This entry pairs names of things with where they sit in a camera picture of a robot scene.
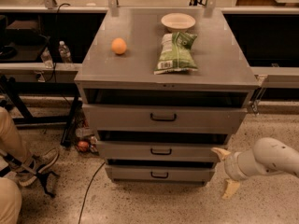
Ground white bowl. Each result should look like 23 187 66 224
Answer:
161 13 195 33

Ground grey top drawer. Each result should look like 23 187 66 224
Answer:
83 105 247 134

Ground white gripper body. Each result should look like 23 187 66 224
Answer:
224 151 249 181

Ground orange fruit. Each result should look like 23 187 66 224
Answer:
111 38 127 55

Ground grey sneaker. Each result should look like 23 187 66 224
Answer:
16 148 59 187

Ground clear water bottle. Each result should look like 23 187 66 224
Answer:
59 41 73 68
41 49 54 69

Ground grey drawer cabinet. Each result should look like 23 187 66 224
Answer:
74 7 260 187

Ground person knee beige trousers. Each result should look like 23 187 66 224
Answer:
0 177 21 224

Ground dark box on shelf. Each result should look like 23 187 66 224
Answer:
7 20 42 45

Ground red apple on floor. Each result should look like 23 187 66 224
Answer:
78 141 89 152

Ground grey drawer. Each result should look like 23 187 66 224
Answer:
96 141 220 162
83 105 247 134
106 165 215 183

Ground black table frame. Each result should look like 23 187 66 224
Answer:
0 75 81 147

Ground green chip bag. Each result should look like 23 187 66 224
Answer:
154 32 198 75

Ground grey bottom drawer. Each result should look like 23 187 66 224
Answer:
106 165 215 183

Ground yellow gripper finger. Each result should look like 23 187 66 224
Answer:
222 179 240 200
211 147 231 161

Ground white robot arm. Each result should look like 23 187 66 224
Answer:
211 137 299 199

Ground person leg beige trousers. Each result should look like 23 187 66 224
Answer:
0 107 33 165

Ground black floor cable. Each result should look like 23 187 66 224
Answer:
78 161 107 224

